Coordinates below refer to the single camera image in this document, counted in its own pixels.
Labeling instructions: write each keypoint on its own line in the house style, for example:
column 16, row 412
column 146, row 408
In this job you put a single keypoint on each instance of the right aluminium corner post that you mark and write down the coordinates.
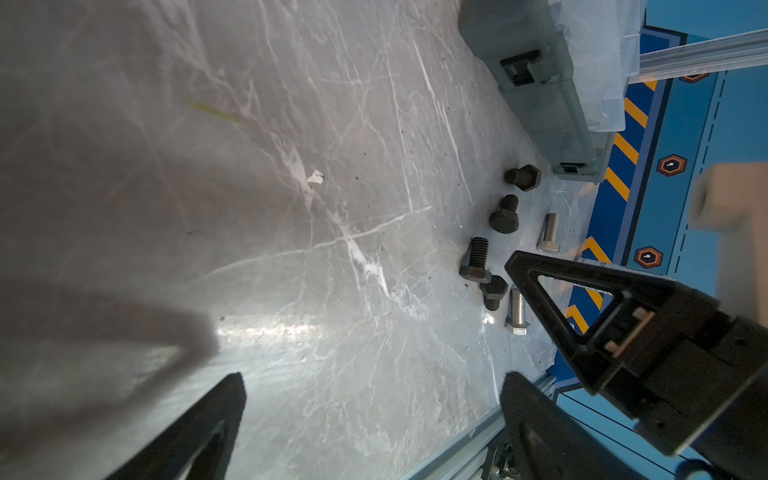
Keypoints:
column 734, row 52

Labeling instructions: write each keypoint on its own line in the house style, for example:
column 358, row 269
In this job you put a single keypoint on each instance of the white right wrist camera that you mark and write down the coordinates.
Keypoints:
column 730, row 199

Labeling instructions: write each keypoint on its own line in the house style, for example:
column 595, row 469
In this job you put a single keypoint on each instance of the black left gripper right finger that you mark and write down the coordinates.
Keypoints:
column 547, row 443

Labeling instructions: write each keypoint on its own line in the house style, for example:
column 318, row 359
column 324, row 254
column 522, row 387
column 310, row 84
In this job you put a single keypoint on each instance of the silver hex bolt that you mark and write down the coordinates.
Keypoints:
column 515, row 322
column 548, row 242

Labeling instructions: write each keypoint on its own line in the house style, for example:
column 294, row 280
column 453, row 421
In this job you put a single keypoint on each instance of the black bolt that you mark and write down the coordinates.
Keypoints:
column 504, row 219
column 474, row 269
column 493, row 292
column 525, row 178

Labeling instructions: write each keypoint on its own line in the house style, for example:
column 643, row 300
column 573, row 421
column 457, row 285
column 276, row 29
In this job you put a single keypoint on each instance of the grey plastic organizer box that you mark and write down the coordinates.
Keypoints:
column 563, row 68

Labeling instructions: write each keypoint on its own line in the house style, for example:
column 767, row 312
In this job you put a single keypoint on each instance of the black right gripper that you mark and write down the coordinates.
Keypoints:
column 689, row 374

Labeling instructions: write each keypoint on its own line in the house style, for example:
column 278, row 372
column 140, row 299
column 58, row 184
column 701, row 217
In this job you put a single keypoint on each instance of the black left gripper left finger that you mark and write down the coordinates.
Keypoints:
column 199, row 444

